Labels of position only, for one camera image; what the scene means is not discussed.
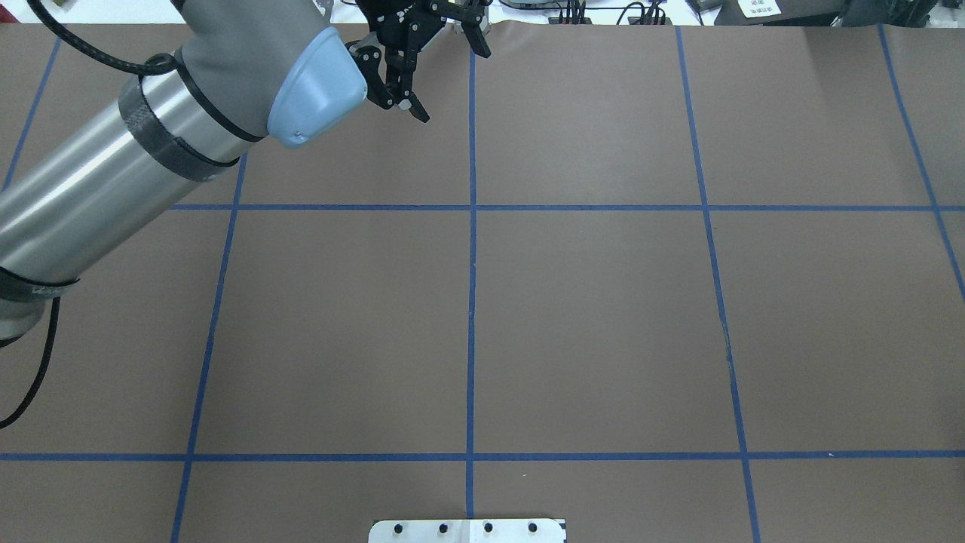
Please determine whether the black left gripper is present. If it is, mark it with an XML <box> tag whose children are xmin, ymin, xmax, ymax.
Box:
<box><xmin>347</xmin><ymin>1</ymin><xmax>492</xmax><ymax>123</ymax></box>

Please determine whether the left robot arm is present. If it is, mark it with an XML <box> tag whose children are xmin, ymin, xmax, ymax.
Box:
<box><xmin>1</xmin><ymin>1</ymin><xmax>492</xmax><ymax>345</ymax></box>

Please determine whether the black box with label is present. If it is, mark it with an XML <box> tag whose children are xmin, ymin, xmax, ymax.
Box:
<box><xmin>713</xmin><ymin>1</ymin><xmax>848</xmax><ymax>26</ymax></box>

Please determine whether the black cables bundle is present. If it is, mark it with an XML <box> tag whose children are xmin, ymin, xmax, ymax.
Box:
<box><xmin>498</xmin><ymin>0</ymin><xmax>674</xmax><ymax>27</ymax></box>

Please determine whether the white metal base plate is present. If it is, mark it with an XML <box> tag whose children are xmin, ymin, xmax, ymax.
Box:
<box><xmin>366</xmin><ymin>518</ymin><xmax>568</xmax><ymax>542</ymax></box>

